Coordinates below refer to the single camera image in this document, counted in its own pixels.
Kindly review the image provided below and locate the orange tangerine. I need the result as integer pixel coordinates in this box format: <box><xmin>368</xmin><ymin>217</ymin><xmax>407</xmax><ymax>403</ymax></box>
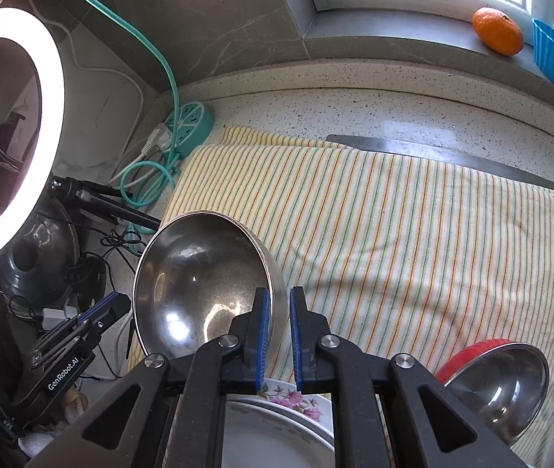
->
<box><xmin>472</xmin><ymin>7</ymin><xmax>525</xmax><ymax>56</ymax></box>

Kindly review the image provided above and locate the red steel bowl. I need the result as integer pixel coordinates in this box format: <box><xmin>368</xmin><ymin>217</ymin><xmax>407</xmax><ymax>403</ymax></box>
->
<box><xmin>436</xmin><ymin>339</ymin><xmax>550</xmax><ymax>446</ymax></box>

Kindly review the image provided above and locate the striped yellow cloth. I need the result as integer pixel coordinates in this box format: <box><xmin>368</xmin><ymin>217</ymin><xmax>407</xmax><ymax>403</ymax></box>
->
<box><xmin>163</xmin><ymin>127</ymin><xmax>554</xmax><ymax>467</ymax></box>

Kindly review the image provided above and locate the black cable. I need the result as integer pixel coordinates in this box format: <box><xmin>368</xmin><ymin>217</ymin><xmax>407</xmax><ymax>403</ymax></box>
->
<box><xmin>8</xmin><ymin>225</ymin><xmax>149</xmax><ymax>381</ymax></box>

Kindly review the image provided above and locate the floral white deep plate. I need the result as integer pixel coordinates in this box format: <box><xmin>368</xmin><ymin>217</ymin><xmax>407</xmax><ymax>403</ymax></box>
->
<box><xmin>222</xmin><ymin>378</ymin><xmax>335</xmax><ymax>468</ymax></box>

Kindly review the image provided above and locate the black tripod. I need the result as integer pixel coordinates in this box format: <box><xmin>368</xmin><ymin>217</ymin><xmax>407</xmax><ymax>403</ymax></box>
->
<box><xmin>48</xmin><ymin>175</ymin><xmax>161</xmax><ymax>230</ymax></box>

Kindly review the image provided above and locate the large steel bowl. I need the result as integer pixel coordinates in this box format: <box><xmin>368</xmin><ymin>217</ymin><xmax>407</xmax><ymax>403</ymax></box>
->
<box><xmin>133</xmin><ymin>210</ymin><xmax>288</xmax><ymax>359</ymax></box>

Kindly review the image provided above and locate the black puck device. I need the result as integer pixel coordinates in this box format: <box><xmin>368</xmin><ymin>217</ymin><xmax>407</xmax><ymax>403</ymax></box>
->
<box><xmin>64</xmin><ymin>255</ymin><xmax>107</xmax><ymax>313</ymax></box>

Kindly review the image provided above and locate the gloved left hand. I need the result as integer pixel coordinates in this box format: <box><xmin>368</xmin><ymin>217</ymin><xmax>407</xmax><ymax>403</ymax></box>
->
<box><xmin>18</xmin><ymin>388</ymin><xmax>89</xmax><ymax>459</ymax></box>

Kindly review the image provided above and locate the teal power strip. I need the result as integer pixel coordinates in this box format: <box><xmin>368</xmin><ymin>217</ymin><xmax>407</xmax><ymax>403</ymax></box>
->
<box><xmin>172</xmin><ymin>101</ymin><xmax>213</xmax><ymax>158</ymax></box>

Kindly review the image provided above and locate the teal power cable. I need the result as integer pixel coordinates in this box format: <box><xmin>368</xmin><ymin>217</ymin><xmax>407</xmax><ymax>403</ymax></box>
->
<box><xmin>40</xmin><ymin>0</ymin><xmax>183</xmax><ymax>255</ymax></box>

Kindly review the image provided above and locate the white plug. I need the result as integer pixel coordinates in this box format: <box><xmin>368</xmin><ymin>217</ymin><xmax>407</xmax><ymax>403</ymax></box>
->
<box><xmin>108</xmin><ymin>122</ymin><xmax>172</xmax><ymax>185</ymax></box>

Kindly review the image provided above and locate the white ring light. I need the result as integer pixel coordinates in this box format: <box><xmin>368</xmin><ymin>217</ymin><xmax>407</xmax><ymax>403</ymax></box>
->
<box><xmin>0</xmin><ymin>7</ymin><xmax>66</xmax><ymax>250</ymax></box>

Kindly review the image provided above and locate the glass pot lid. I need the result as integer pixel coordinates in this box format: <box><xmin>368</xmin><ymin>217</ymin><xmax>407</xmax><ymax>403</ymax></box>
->
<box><xmin>0</xmin><ymin>195</ymin><xmax>79</xmax><ymax>318</ymax></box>

